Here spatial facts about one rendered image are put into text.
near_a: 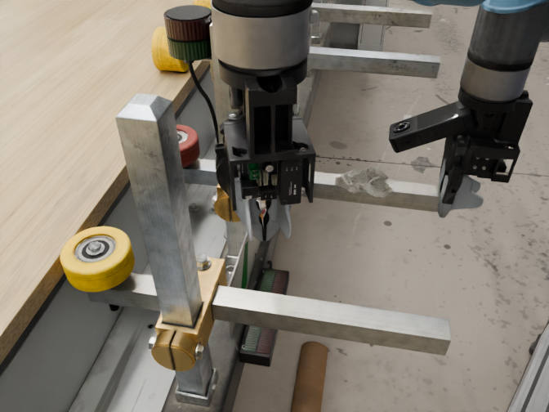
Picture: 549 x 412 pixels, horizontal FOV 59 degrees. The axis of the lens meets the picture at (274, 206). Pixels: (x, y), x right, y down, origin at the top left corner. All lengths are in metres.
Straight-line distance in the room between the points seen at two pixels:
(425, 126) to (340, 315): 0.28
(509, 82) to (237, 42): 0.38
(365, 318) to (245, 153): 0.27
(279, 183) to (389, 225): 1.61
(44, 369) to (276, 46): 0.54
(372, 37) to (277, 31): 2.97
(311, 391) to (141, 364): 0.68
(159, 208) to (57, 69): 0.68
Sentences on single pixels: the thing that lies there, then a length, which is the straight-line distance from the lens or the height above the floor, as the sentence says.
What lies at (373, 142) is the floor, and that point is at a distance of 2.50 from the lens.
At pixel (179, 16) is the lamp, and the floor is 1.11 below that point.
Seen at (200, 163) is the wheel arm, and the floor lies 0.86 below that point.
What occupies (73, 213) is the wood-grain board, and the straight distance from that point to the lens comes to 0.68.
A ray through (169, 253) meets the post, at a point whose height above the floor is 0.98.
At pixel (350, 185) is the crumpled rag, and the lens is 0.74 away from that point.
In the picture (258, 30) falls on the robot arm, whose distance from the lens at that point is 0.36.
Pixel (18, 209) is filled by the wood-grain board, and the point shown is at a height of 0.90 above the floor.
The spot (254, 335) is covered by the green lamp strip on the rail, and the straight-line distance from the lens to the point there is 0.75.
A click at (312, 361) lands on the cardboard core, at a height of 0.08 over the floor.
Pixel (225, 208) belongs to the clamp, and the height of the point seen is 0.85.
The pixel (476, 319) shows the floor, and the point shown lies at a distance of 1.78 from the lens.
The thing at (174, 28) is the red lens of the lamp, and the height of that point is 1.10.
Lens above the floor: 1.31
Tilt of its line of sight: 40 degrees down
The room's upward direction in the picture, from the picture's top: straight up
